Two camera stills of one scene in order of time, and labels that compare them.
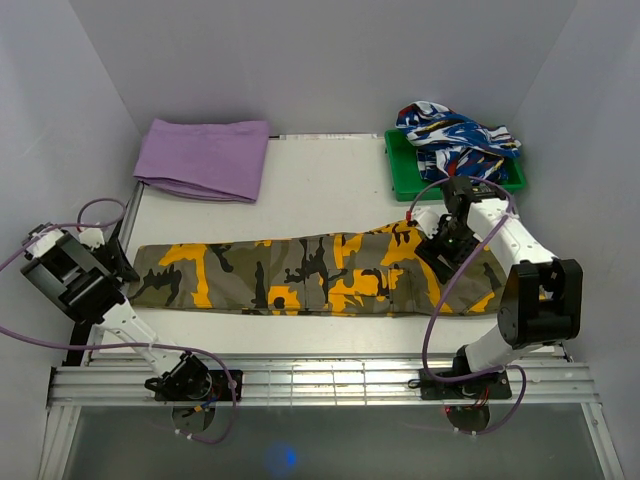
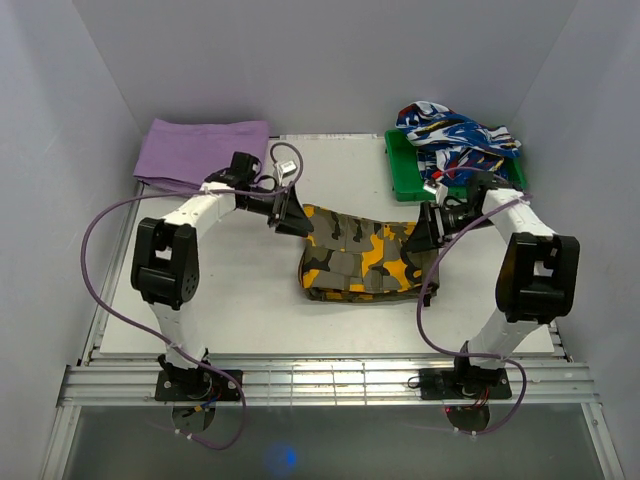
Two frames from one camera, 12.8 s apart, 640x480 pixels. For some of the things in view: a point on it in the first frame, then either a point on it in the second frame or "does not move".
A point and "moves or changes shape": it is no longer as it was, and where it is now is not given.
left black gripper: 120,263 → 288,216
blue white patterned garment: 452,145 does not move
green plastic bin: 406,182 does not move
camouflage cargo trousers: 377,272 moves or changes shape
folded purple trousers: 217,159 does not move
